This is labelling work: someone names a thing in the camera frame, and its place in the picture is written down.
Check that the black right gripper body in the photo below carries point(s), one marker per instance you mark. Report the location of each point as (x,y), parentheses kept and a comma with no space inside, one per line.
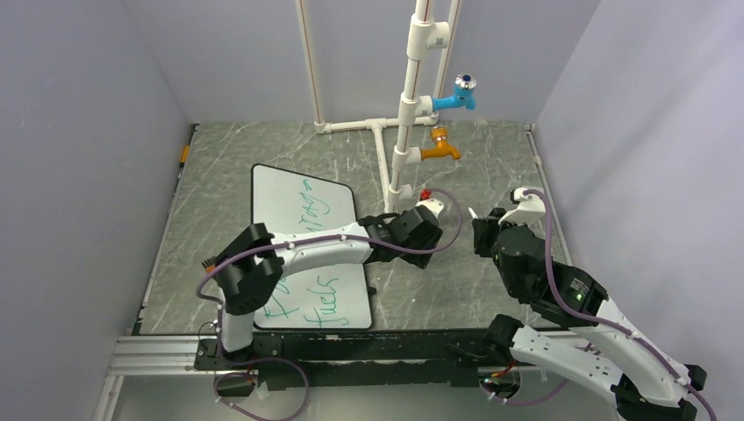
(485,242)

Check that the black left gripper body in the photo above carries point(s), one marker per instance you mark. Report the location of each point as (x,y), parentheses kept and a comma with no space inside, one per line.
(420,260)

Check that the black framed whiteboard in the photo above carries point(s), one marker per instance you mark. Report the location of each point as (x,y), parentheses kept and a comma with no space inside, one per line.
(323,286)

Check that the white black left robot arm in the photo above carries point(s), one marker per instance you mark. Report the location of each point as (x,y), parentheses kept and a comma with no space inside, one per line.
(249,269)

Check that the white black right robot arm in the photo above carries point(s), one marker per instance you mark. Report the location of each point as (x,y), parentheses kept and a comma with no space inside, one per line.
(639,380)

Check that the orange plastic faucet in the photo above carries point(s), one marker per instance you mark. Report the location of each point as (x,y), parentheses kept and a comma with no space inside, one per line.
(441,146)

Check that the blue plastic faucet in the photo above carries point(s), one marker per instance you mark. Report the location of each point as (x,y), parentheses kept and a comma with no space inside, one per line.
(462,97)

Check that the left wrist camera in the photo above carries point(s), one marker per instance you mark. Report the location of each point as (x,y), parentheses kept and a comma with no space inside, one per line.
(435,206)

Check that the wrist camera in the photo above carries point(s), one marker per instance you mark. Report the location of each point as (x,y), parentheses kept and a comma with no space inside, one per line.
(530,207)
(435,206)

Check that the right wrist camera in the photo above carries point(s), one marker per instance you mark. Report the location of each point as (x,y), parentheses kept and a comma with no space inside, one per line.
(530,207)

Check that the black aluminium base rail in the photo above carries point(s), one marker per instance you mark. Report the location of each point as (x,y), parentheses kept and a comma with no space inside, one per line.
(457,357)

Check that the white pvc pipe frame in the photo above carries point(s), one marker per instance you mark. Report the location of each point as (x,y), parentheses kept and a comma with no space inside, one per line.
(392,85)

